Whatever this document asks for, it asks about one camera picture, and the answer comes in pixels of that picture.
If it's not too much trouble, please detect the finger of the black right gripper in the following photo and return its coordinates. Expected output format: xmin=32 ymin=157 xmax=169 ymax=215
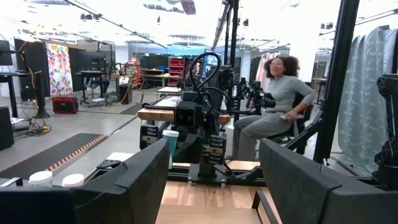
xmin=173 ymin=131 xmax=203 ymax=164

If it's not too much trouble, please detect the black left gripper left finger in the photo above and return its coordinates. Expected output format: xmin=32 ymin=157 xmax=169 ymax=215
xmin=0 ymin=138 xmax=171 ymax=224

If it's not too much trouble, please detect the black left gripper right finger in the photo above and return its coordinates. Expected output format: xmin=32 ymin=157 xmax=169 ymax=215
xmin=259 ymin=138 xmax=398 ymax=224

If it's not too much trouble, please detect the green medicine bottle white cap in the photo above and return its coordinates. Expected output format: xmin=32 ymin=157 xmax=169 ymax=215
xmin=28 ymin=170 xmax=54 ymax=188
xmin=162 ymin=129 xmax=180 ymax=170

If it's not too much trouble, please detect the pink medicine bottle white cap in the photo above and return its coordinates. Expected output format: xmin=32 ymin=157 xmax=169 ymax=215
xmin=62 ymin=173 xmax=86 ymax=189

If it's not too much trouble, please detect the person's forearm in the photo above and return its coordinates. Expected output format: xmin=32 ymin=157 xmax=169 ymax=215
xmin=292 ymin=101 xmax=314 ymax=121

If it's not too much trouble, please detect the wooden workbench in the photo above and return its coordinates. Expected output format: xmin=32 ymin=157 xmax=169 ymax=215
xmin=136 ymin=105 xmax=231 ymax=126

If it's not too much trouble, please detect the black office chair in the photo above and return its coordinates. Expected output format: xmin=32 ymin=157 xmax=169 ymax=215
xmin=266 ymin=91 xmax=315 ymax=156

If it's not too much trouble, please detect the red storage rack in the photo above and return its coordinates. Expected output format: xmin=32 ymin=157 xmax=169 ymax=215
xmin=167 ymin=55 xmax=187 ymax=87

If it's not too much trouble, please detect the person's hand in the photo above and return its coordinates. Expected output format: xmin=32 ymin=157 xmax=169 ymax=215
xmin=279 ymin=109 xmax=300 ymax=123

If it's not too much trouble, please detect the black mat orange striped edge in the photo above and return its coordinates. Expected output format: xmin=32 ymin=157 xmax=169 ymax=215
xmin=0 ymin=133 xmax=107 ymax=180

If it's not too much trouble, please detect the person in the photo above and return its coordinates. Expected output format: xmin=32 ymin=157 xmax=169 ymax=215
xmin=231 ymin=55 xmax=315 ymax=161

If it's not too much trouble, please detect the grey patterned curtain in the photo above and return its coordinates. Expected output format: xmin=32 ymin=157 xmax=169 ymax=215
xmin=337 ymin=26 xmax=398 ymax=177

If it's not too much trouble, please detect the red and black box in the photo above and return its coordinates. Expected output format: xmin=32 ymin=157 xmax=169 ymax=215
xmin=51 ymin=95 xmax=80 ymax=114

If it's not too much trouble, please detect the floral patterned curtain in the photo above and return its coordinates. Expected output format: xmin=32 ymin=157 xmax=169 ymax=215
xmin=45 ymin=42 xmax=75 ymax=96

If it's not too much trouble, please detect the black monitor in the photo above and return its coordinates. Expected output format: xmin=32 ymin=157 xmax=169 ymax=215
xmin=0 ymin=39 xmax=14 ymax=67

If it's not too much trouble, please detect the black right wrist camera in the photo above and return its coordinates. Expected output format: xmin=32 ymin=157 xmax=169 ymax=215
xmin=173 ymin=100 xmax=203 ymax=129

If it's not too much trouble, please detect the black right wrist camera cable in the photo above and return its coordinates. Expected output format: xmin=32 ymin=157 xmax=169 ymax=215
xmin=188 ymin=51 xmax=223 ymax=104

